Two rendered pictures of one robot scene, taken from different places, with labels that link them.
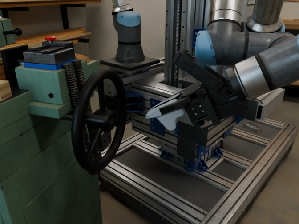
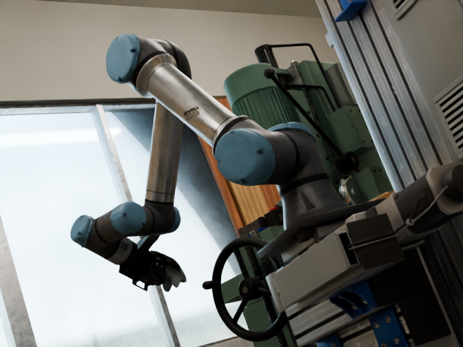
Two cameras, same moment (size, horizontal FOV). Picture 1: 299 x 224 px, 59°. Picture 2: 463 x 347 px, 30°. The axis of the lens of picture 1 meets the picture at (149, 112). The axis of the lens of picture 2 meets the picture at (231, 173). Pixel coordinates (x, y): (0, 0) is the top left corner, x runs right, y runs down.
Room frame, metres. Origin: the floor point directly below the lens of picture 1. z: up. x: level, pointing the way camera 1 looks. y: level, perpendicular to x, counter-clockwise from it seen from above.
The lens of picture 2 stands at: (1.56, -2.07, 0.48)
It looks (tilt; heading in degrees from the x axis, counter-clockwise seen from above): 16 degrees up; 111
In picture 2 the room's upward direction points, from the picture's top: 20 degrees counter-clockwise
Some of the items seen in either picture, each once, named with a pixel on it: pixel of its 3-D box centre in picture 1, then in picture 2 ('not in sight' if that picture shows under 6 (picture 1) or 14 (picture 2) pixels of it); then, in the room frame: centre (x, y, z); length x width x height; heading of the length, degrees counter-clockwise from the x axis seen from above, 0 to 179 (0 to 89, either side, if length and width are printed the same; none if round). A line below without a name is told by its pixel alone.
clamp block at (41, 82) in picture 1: (54, 78); (273, 248); (0.71, 0.27, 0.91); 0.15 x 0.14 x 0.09; 161
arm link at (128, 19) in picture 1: (128, 26); not in sight; (1.36, 0.10, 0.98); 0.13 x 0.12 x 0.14; 13
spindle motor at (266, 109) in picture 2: not in sight; (264, 117); (0.77, 0.45, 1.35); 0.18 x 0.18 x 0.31
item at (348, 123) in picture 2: not in sight; (351, 131); (0.98, 0.61, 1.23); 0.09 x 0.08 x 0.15; 71
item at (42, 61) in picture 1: (53, 52); (265, 224); (0.72, 0.26, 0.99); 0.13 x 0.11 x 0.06; 161
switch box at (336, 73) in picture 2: not in sight; (347, 87); (1.00, 0.71, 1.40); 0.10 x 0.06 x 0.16; 71
